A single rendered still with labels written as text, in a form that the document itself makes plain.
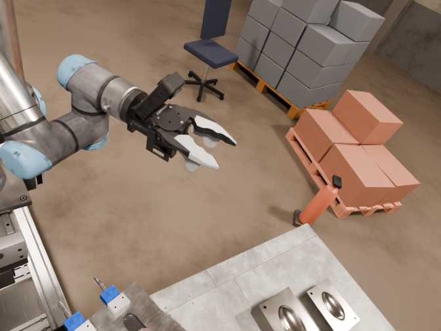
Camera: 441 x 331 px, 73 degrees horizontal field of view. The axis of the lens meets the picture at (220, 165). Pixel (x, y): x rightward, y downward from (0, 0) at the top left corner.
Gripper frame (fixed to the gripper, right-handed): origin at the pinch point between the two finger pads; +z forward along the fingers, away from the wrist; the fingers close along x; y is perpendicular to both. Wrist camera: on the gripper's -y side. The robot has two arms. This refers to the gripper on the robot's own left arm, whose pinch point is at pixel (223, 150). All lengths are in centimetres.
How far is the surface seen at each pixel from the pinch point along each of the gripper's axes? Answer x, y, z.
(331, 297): -24, 64, 54
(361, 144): -235, 138, 81
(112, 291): 17, 57, -12
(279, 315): -6, 62, 37
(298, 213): -133, 161, 54
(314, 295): -20, 63, 47
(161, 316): 15, 58, 4
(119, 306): 20, 55, -7
